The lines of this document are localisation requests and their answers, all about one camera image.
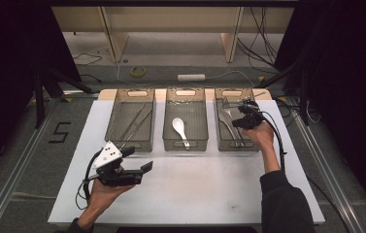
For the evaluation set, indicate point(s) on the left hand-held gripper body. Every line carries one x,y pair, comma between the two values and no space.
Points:
107,155

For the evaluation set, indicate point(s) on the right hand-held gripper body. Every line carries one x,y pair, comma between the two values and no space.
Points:
256,118

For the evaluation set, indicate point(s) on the metal fork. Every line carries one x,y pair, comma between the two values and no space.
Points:
230,124
224,121

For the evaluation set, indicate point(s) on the grey translucent plastic bin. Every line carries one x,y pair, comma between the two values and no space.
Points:
130,123
226,136
185,123

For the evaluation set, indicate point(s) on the white ceramic spoon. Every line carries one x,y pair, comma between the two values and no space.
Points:
178,124

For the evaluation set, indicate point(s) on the person's right hand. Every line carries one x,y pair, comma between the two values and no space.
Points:
261,134

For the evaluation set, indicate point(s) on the person's left hand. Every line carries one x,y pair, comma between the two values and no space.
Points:
104,195

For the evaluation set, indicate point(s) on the black metal stand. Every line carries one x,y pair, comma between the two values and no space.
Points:
304,97

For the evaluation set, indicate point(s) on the white power strip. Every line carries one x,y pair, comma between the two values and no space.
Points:
191,77

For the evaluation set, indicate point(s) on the yellow tape roll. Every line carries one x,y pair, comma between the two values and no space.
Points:
132,72

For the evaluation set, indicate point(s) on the black tripod stand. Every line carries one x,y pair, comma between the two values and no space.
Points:
39,97

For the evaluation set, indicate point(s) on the beige wooden desk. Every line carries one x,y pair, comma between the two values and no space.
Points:
171,19

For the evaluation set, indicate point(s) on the aluminium floor rail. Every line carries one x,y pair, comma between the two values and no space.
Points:
12,174
326,168

